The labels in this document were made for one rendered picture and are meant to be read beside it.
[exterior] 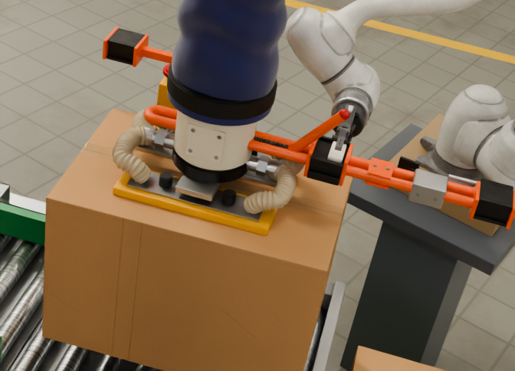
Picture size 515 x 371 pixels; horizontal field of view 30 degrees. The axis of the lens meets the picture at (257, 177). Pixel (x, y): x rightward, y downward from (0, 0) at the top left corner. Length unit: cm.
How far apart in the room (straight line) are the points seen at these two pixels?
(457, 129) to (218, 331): 98
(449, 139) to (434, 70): 257
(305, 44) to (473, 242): 82
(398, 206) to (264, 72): 97
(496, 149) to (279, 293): 87
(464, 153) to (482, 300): 115
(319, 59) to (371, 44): 319
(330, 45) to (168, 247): 60
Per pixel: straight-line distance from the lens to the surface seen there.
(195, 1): 184
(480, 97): 269
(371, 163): 202
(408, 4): 229
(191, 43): 188
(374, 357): 257
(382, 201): 276
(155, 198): 202
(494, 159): 263
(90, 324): 221
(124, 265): 206
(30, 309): 254
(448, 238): 270
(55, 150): 407
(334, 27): 222
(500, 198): 201
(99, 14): 520
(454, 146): 274
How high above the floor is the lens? 228
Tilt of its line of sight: 34 degrees down
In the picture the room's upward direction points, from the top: 11 degrees clockwise
